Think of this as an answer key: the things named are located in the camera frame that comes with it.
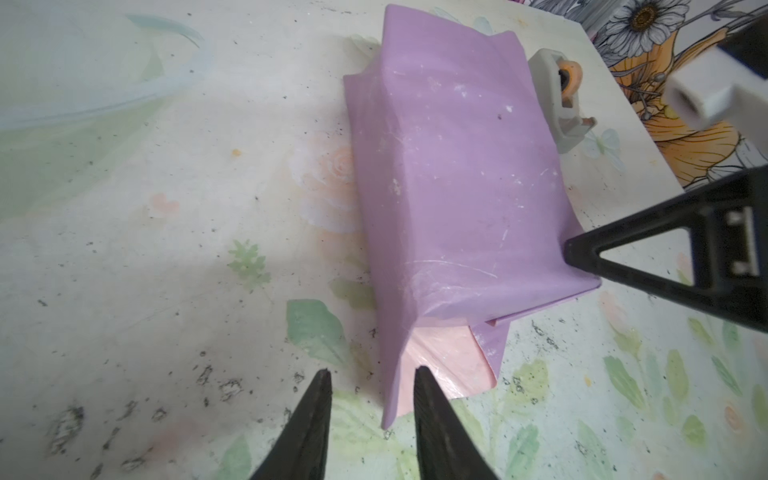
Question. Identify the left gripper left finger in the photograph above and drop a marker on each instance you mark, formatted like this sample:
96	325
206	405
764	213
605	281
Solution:
300	452

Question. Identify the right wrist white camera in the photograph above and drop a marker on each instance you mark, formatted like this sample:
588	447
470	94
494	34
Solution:
716	87

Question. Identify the pink wrapping paper sheet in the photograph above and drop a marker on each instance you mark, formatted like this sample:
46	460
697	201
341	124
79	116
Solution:
463	203

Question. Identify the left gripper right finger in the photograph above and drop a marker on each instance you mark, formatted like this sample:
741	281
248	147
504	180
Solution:
444	448

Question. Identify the orange clear tape roll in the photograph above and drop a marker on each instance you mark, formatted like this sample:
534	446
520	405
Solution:
571	75

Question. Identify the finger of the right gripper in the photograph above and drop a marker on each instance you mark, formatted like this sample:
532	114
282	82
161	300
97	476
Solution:
705	249

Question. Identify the white tape dispenser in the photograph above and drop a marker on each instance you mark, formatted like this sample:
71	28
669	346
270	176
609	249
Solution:
557	81

